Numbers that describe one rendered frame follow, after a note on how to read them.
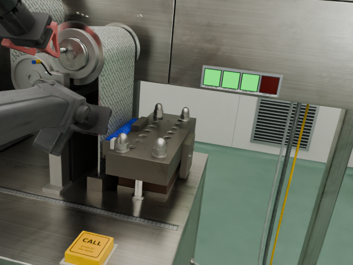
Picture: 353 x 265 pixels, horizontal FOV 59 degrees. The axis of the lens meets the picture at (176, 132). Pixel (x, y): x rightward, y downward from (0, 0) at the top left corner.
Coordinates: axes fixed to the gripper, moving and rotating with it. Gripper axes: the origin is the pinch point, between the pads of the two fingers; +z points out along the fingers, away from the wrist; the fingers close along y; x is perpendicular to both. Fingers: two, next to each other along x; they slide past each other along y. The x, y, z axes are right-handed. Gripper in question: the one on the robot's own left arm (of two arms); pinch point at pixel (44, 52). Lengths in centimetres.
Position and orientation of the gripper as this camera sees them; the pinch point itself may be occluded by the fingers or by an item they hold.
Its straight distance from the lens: 77.2
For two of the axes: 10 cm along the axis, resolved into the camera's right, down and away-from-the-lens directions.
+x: 2.0, -9.2, 3.4
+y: 9.7, 1.5, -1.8
